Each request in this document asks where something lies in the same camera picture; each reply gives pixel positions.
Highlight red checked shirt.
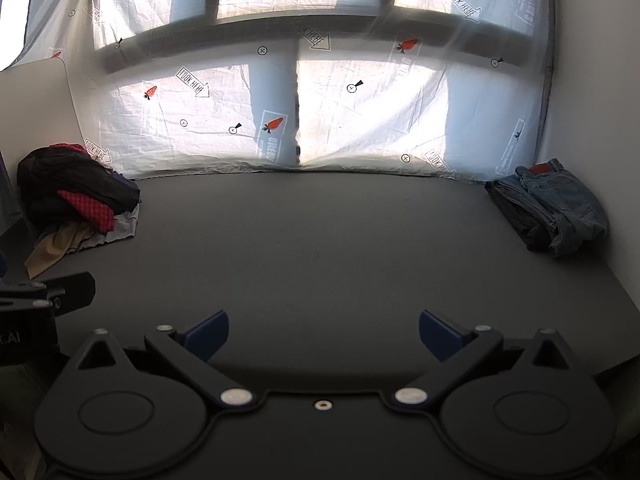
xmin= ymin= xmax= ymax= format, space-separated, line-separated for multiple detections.
xmin=49 ymin=143 xmax=116 ymax=234

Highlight folded dark grey pants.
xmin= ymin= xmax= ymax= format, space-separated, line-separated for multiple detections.
xmin=484 ymin=178 xmax=553 ymax=252

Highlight grey garment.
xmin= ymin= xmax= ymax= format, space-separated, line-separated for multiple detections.
xmin=77 ymin=206 xmax=141 ymax=252

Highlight black knit sweater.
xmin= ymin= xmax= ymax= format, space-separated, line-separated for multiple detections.
xmin=17 ymin=146 xmax=141 ymax=221

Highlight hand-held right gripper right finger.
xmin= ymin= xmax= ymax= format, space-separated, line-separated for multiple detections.
xmin=393 ymin=309 xmax=577 ymax=409

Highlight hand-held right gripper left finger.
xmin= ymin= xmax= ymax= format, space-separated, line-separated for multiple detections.
xmin=75 ymin=310 xmax=257 ymax=409

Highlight white printed sheet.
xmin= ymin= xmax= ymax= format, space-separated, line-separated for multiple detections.
xmin=20 ymin=0 xmax=557 ymax=183

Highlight folded light blue jeans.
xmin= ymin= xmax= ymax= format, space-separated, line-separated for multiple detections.
xmin=515 ymin=158 xmax=610 ymax=259

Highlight tan garment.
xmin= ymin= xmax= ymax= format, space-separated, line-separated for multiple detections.
xmin=24 ymin=221 xmax=96 ymax=280

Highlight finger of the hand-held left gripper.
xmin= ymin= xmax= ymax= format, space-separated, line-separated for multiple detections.
xmin=0 ymin=272 xmax=96 ymax=317

